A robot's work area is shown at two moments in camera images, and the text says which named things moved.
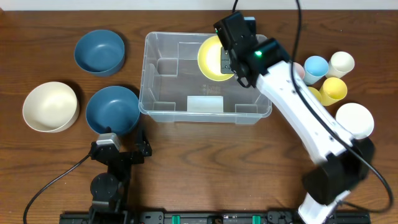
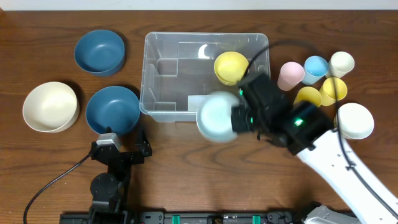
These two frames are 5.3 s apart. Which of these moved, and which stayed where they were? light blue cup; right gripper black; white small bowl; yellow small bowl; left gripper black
Moved: right gripper black; yellow small bowl
Stayed: left gripper black; light blue cup; white small bowl
